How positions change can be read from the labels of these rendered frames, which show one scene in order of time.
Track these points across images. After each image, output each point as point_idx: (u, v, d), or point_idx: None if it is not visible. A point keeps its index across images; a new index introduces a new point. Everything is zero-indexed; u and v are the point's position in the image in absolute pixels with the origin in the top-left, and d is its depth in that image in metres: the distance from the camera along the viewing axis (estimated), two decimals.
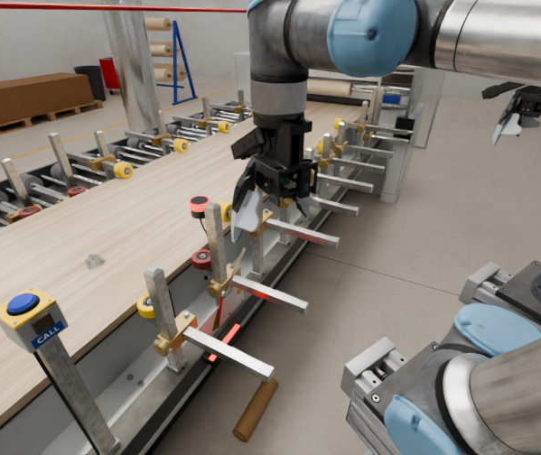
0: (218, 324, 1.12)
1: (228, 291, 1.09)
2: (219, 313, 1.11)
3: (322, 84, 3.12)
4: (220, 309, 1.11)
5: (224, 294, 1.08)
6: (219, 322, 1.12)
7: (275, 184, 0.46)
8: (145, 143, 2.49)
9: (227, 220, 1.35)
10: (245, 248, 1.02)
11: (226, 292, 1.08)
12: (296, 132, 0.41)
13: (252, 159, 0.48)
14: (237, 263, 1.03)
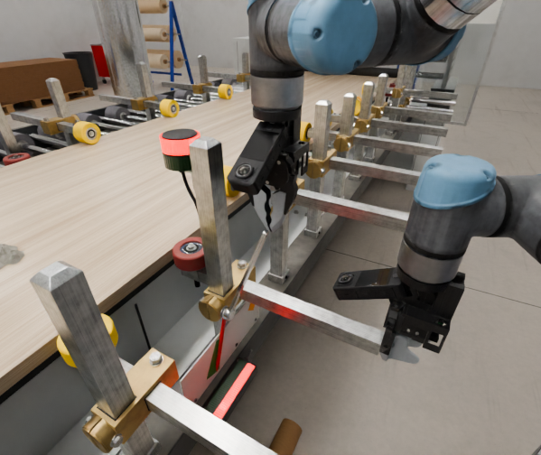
0: (217, 366, 0.64)
1: (234, 309, 0.61)
2: (220, 347, 0.63)
3: None
4: (221, 339, 0.63)
5: (228, 316, 0.60)
6: (219, 362, 0.64)
7: (296, 162, 0.53)
8: (128, 113, 2.01)
9: (231, 195, 0.87)
10: (267, 231, 0.54)
11: (232, 311, 0.60)
12: None
13: (287, 159, 0.48)
14: (253, 258, 0.56)
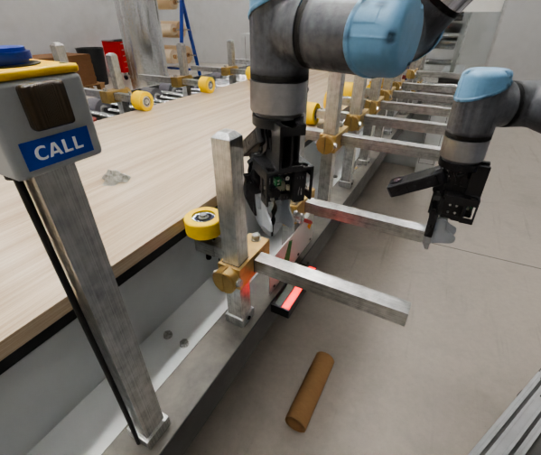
0: (311, 224, 0.88)
1: (302, 215, 0.76)
2: (306, 220, 0.85)
3: None
4: (304, 219, 0.83)
5: (301, 222, 0.77)
6: (311, 221, 0.88)
7: None
8: (162, 94, 2.17)
9: None
10: (295, 214, 0.59)
11: (302, 218, 0.76)
12: (287, 134, 0.41)
13: (252, 157, 0.49)
14: (296, 218, 0.64)
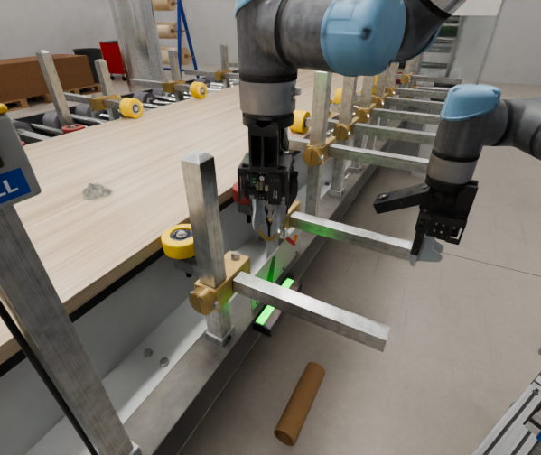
0: (293, 245, 0.87)
1: (285, 230, 0.75)
2: (290, 240, 0.83)
3: None
4: (288, 238, 0.81)
5: (284, 237, 0.75)
6: (293, 243, 0.86)
7: (249, 181, 0.47)
8: (154, 98, 2.16)
9: None
10: None
11: (285, 234, 0.75)
12: (256, 133, 0.41)
13: None
14: None
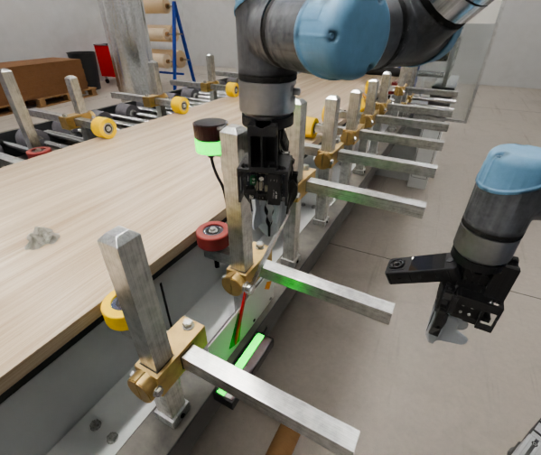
0: (236, 338, 0.69)
1: (255, 284, 0.67)
2: (240, 320, 0.69)
3: None
4: (242, 314, 0.68)
5: (249, 290, 0.66)
6: (237, 336, 0.70)
7: (248, 181, 0.47)
8: (138, 110, 2.07)
9: None
10: (289, 210, 0.61)
11: (253, 286, 0.66)
12: (256, 134, 0.41)
13: None
14: (275, 235, 0.62)
